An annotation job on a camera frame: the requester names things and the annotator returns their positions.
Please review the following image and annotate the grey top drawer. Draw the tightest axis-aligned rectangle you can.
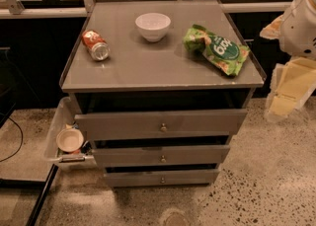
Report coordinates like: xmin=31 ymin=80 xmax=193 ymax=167
xmin=75 ymin=109 xmax=247 ymax=140

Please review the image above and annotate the grey bottom drawer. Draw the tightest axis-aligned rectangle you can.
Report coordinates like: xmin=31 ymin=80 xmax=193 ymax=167
xmin=105 ymin=169 xmax=219 ymax=188

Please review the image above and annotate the black cable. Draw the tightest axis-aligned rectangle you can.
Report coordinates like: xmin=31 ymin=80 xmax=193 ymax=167
xmin=0 ymin=113 xmax=25 ymax=164

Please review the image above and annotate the grey drawer cabinet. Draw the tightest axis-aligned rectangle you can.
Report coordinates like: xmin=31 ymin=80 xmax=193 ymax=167
xmin=60 ymin=0 xmax=266 ymax=174

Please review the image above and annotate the orange soda can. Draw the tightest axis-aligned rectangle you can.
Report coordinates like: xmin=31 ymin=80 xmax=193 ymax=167
xmin=82 ymin=30 xmax=110 ymax=61

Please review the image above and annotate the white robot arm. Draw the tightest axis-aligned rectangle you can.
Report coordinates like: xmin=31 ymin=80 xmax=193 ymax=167
xmin=260 ymin=0 xmax=316 ymax=122

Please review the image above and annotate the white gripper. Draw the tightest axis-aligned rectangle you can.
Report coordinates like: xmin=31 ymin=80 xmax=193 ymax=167
xmin=260 ymin=15 xmax=316 ymax=121

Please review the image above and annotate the small beige bowl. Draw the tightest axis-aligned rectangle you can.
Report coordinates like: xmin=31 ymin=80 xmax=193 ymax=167
xmin=56 ymin=128 xmax=84 ymax=153

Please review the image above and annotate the grey drawer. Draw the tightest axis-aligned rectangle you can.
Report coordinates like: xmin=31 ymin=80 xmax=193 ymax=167
xmin=93 ymin=145 xmax=230 ymax=167
xmin=105 ymin=169 xmax=219 ymax=188
xmin=75 ymin=109 xmax=247 ymax=140

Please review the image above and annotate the white ceramic bowl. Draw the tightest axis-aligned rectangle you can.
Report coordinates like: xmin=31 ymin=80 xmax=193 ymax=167
xmin=135 ymin=13 xmax=171 ymax=42

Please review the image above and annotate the green chip bag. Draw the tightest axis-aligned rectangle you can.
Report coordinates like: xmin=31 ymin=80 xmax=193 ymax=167
xmin=183 ymin=25 xmax=250 ymax=77

